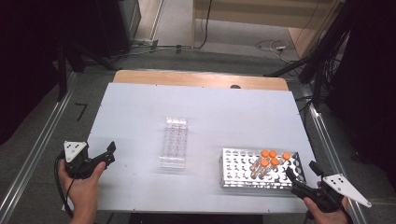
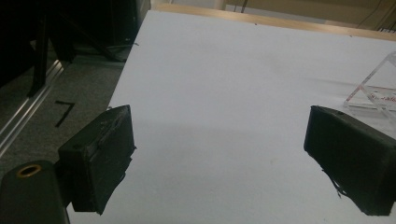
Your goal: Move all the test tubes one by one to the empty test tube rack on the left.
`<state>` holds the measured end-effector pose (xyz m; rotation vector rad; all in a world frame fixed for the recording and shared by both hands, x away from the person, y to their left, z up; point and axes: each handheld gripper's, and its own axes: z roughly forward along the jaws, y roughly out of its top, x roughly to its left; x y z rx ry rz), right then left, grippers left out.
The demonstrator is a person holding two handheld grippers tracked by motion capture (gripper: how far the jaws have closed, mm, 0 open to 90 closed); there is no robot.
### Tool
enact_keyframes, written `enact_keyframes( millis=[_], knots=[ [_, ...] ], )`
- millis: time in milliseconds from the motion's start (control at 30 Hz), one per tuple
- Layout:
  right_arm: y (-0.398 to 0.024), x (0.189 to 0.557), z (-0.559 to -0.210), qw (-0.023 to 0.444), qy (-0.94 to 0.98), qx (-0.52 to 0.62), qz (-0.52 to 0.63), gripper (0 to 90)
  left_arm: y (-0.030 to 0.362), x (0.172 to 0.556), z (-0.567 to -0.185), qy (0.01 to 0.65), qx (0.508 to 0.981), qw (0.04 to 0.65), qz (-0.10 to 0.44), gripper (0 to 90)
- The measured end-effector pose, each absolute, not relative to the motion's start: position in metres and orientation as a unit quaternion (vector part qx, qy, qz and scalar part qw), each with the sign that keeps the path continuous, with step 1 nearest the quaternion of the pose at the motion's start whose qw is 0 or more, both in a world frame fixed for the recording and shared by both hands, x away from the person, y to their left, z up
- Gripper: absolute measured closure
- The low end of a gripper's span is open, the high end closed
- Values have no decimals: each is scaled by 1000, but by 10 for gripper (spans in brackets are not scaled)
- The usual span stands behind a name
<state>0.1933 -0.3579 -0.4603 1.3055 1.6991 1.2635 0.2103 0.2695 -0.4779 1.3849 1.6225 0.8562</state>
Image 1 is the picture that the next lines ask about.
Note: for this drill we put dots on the black metal stand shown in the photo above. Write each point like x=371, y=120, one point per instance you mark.
x=317, y=62
x=62, y=71

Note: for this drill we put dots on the perforated metal tube rack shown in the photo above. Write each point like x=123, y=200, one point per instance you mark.
x=236, y=174

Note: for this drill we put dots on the black equipment cabinet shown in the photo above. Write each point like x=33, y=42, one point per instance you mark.
x=118, y=25

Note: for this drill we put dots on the dark curtain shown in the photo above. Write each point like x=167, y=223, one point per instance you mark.
x=370, y=93
x=28, y=62

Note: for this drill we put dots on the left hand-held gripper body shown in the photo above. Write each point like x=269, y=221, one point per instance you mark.
x=74, y=149

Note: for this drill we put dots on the person's left hand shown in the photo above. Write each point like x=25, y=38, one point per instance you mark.
x=82, y=193

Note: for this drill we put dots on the power strip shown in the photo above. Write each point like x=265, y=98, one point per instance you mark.
x=146, y=43

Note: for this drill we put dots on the clear plastic tube rack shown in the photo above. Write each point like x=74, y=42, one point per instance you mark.
x=174, y=143

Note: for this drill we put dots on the light wooden cabinet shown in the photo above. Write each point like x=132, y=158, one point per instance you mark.
x=264, y=12

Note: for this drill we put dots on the person's right hand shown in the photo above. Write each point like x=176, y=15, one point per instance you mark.
x=327, y=217

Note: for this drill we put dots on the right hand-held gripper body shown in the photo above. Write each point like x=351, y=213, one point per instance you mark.
x=339, y=186

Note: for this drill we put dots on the aluminium floor rail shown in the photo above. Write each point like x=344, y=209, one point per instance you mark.
x=37, y=149
x=330, y=149

